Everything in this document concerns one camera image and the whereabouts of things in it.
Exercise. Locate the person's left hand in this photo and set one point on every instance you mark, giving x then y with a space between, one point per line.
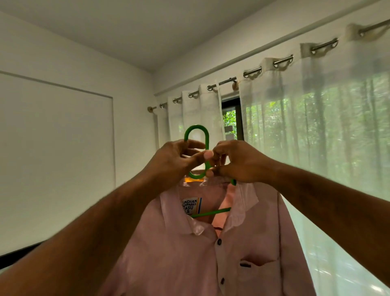
170 166

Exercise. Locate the person's right hand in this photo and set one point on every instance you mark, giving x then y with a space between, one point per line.
247 161

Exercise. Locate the pile of coloured plastic hangers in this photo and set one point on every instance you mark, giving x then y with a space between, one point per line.
207 135

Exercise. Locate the pink garment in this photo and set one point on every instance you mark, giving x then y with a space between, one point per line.
183 256

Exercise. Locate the person's left forearm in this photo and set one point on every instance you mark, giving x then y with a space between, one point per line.
73 250

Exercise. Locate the person's right forearm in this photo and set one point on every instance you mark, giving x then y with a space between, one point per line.
341 213

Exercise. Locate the sheer white curtain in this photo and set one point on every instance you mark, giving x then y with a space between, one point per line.
329 122
183 116

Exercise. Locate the metal curtain rod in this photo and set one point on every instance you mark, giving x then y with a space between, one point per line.
317 46

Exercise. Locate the black slatted headboard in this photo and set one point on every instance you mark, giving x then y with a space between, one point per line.
18 255

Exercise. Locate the black window frame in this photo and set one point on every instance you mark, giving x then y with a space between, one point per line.
231 119

